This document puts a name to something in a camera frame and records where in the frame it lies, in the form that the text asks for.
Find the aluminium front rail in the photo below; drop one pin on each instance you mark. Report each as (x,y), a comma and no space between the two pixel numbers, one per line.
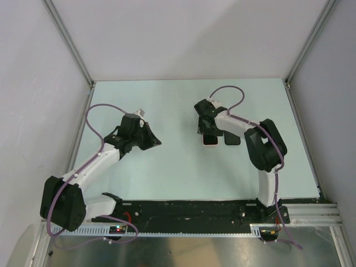
(314,214)

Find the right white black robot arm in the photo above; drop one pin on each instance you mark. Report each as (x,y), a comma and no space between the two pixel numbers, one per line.
(266,148)

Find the black phone case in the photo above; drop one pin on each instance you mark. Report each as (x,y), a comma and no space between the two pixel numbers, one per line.
(231,140)

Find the aluminium frame post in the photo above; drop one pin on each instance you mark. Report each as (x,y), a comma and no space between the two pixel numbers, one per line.
(65,35)
(314,33)

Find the left aluminium frame post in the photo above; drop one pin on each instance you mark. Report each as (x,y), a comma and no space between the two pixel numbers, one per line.
(65,35)

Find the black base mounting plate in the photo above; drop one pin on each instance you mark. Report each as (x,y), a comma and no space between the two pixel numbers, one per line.
(196,217)

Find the pink phone case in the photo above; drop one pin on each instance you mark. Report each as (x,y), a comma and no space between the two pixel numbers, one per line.
(210,140)

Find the right aluminium frame post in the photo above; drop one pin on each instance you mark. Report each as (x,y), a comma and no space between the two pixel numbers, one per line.
(314,33)

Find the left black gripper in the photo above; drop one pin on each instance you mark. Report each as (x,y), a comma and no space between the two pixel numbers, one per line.
(152,141)

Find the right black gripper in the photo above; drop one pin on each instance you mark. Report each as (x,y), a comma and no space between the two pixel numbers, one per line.
(203,128)

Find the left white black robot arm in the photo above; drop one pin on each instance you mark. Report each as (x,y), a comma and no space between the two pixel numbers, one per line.
(64,200)

